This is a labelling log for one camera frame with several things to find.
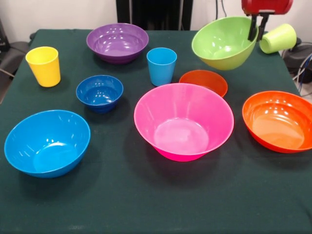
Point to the dark green table cloth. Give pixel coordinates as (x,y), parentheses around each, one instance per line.
(146,195)

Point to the green bowl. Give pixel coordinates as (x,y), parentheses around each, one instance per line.
(219,44)

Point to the purple bowl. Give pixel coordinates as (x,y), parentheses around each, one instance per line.
(117,44)

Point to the light blue cup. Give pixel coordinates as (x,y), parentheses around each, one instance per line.
(161,70)

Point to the black power plug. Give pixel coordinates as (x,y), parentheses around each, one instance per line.
(215,24)

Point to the large orange bowl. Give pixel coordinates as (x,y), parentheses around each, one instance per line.
(278,122)

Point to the large light blue bowl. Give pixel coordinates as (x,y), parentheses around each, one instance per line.
(46,143)

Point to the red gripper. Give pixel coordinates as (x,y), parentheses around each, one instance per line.
(265,5)

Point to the large pink bowl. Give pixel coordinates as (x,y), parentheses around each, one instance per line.
(182,122)

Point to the small orange bowl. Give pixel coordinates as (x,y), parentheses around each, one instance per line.
(209,78)

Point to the light green cup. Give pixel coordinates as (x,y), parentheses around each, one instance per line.
(280,39)

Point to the small dark blue bowl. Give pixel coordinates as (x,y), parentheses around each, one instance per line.
(100,95)

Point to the grey chair base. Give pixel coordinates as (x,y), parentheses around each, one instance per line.
(299,56)
(12,56)

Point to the yellow cup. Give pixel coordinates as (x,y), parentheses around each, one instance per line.
(45,70)

